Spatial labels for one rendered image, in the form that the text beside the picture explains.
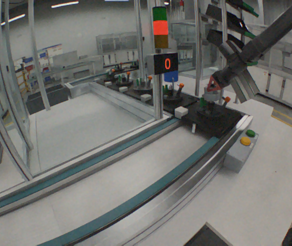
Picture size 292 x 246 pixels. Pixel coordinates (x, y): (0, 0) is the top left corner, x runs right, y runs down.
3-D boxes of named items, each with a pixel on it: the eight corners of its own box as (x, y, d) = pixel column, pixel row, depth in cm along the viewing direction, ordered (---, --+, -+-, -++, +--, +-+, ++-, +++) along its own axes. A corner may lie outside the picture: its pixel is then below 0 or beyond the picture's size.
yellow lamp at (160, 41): (171, 47, 50) (171, 34, 47) (161, 48, 47) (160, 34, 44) (161, 47, 53) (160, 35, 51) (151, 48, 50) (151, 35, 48)
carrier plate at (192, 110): (240, 117, 65) (241, 113, 64) (219, 138, 53) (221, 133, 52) (201, 102, 82) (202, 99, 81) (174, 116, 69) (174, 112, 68)
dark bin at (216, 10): (253, 38, 58) (258, 28, 52) (244, 35, 53) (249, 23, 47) (218, 17, 72) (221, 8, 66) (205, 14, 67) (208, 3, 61)
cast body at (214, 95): (220, 98, 61) (219, 83, 59) (216, 101, 59) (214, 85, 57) (204, 97, 68) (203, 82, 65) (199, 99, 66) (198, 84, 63)
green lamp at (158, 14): (170, 21, 44) (169, 9, 42) (159, 20, 42) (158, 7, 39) (160, 22, 48) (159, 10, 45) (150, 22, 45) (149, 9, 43)
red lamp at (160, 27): (171, 34, 47) (170, 21, 45) (160, 33, 44) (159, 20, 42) (160, 34, 50) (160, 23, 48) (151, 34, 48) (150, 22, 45)
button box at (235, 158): (255, 145, 54) (259, 133, 50) (238, 174, 43) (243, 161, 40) (241, 139, 58) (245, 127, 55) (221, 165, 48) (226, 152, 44)
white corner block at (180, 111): (187, 116, 69) (188, 109, 67) (181, 120, 66) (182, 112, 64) (180, 113, 72) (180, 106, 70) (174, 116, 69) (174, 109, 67)
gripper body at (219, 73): (211, 74, 53) (224, 62, 47) (222, 71, 58) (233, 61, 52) (221, 88, 52) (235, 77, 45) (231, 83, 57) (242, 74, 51)
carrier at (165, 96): (199, 101, 83) (201, 80, 77) (171, 115, 70) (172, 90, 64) (169, 92, 100) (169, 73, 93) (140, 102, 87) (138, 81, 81)
